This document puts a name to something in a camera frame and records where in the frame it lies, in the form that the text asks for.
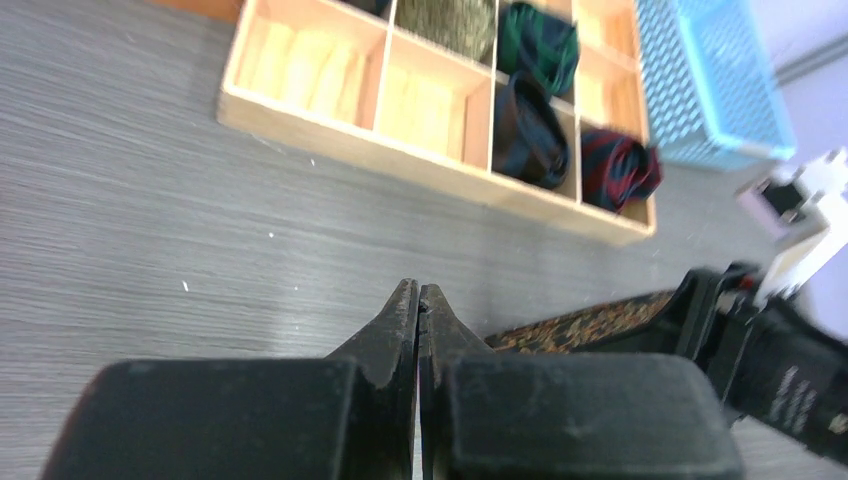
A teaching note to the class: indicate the light blue plastic basket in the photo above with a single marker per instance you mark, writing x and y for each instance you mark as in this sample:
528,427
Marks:
711,94

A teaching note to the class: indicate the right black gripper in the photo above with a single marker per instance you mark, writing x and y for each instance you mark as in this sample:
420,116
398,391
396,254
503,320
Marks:
768,363

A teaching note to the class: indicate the black key pattern tie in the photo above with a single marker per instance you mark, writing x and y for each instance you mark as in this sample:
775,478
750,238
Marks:
580,328

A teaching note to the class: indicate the orange wooden grid tray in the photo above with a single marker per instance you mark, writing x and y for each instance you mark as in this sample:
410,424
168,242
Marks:
224,10

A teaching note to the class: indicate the dark green rolled tie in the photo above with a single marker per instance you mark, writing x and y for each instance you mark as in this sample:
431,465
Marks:
538,42

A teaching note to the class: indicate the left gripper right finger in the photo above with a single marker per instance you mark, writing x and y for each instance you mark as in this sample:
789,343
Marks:
486,415

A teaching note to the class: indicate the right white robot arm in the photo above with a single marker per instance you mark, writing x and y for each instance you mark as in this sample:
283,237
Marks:
805,211

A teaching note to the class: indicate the light wooden grid tray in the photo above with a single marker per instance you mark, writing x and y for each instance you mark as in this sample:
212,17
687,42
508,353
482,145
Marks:
334,80

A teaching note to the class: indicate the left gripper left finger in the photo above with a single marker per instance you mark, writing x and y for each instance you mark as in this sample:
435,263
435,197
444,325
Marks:
343,416

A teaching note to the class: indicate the dark navy rolled tie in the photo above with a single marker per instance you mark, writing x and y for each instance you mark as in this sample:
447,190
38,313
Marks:
529,143

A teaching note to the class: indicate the red blue striped rolled tie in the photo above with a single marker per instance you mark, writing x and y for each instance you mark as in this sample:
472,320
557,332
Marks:
617,169

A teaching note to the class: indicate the olive rolled tie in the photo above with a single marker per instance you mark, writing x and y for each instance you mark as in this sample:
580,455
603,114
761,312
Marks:
466,27

